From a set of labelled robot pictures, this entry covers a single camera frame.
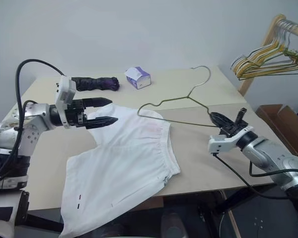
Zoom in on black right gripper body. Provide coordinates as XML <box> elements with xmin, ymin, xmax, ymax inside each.
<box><xmin>219</xmin><ymin>120</ymin><xmax>249</xmax><ymax>137</ymax></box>

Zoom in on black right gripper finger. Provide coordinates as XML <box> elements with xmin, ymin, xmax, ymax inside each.
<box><xmin>209</xmin><ymin>112</ymin><xmax>233</xmax><ymax>129</ymax></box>
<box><xmin>235</xmin><ymin>108</ymin><xmax>247</xmax><ymax>123</ymax></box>

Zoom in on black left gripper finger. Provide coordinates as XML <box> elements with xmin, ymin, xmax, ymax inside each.
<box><xmin>85</xmin><ymin>116</ymin><xmax>119</xmax><ymax>130</ymax></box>
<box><xmin>82</xmin><ymin>97</ymin><xmax>113</xmax><ymax>109</ymax></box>

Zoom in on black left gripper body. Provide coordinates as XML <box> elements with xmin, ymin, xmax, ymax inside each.
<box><xmin>64</xmin><ymin>99</ymin><xmax>88</xmax><ymax>129</ymax></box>

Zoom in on olive wire hanger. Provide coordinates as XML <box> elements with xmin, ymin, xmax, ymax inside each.
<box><xmin>137</xmin><ymin>65</ymin><xmax>220</xmax><ymax>128</ymax></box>

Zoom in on white shorts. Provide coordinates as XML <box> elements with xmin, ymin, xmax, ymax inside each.
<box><xmin>60</xmin><ymin>103</ymin><xmax>182</xmax><ymax>237</ymax></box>

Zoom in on black purple folded umbrella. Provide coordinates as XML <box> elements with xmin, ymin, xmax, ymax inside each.
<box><xmin>71</xmin><ymin>76</ymin><xmax>121</xmax><ymax>92</ymax></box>

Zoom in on brown cardboard box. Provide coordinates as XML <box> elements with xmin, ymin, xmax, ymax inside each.
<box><xmin>255</xmin><ymin>104</ymin><xmax>298</xmax><ymax>160</ymax></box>

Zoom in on purple white tissue box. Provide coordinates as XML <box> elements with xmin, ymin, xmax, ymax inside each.
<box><xmin>124</xmin><ymin>66</ymin><xmax>152</xmax><ymax>90</ymax></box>

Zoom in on wooden clothes rack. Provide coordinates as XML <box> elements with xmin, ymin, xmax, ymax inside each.
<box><xmin>237</xmin><ymin>14</ymin><xmax>298</xmax><ymax>98</ymax></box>

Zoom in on light wooden strip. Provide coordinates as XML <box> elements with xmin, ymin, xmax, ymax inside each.
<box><xmin>221</xmin><ymin>190</ymin><xmax>241</xmax><ymax>238</ymax></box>

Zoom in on dark rounded shape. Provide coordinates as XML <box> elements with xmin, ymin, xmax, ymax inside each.
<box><xmin>160</xmin><ymin>207</ymin><xmax>189</xmax><ymax>238</ymax></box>

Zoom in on white black robot torso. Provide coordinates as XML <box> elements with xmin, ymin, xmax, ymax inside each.
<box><xmin>0</xmin><ymin>189</ymin><xmax>31</xmax><ymax>238</ymax></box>

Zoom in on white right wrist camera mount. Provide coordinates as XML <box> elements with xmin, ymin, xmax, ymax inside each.
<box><xmin>208</xmin><ymin>126</ymin><xmax>254</xmax><ymax>156</ymax></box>

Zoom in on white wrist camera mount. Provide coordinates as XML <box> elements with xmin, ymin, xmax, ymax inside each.
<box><xmin>208</xmin><ymin>126</ymin><xmax>254</xmax><ymax>156</ymax></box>
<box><xmin>54</xmin><ymin>75</ymin><xmax>77</xmax><ymax>130</ymax></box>

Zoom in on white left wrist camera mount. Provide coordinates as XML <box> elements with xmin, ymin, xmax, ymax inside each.
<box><xmin>54</xmin><ymin>75</ymin><xmax>77</xmax><ymax>130</ymax></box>

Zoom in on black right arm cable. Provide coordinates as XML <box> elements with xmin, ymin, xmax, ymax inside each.
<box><xmin>212</xmin><ymin>153</ymin><xmax>298</xmax><ymax>199</ymax></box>

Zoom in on green wire hanger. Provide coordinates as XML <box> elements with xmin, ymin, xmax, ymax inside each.
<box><xmin>238</xmin><ymin>48</ymin><xmax>298</xmax><ymax>81</ymax></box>

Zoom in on yellow wire hanger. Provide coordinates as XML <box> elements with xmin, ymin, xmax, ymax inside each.
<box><xmin>233</xmin><ymin>37</ymin><xmax>298</xmax><ymax>78</ymax></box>

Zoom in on black table frame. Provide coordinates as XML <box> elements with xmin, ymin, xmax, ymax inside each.
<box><xmin>198</xmin><ymin>190</ymin><xmax>239</xmax><ymax>215</ymax></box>

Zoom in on bunch of hanging wire hangers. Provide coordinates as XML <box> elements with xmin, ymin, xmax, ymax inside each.
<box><xmin>230</xmin><ymin>19</ymin><xmax>298</xmax><ymax>73</ymax></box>

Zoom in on black round base plate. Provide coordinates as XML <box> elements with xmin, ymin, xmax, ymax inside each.
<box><xmin>218</xmin><ymin>195</ymin><xmax>298</xmax><ymax>238</ymax></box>

